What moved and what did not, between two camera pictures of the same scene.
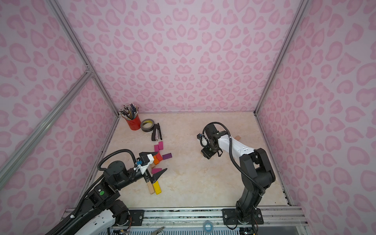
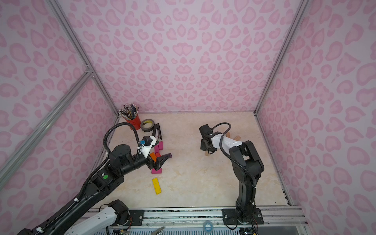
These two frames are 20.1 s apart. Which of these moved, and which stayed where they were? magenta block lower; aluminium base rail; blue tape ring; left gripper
Moved: left gripper
Stayed: aluminium base rail; blue tape ring; magenta block lower
